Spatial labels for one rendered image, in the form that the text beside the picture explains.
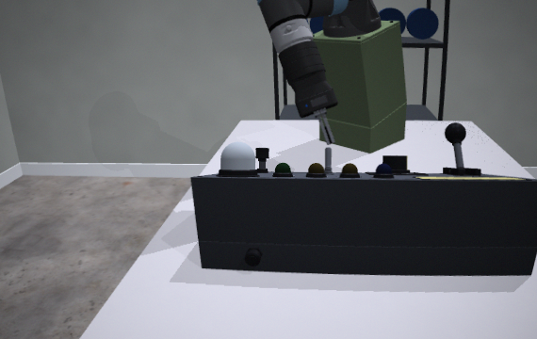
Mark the black control console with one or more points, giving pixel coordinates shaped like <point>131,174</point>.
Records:
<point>393,222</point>

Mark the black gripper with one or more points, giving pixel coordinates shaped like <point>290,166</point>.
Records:
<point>304,71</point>

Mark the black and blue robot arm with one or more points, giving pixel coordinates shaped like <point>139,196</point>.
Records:
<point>353,17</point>

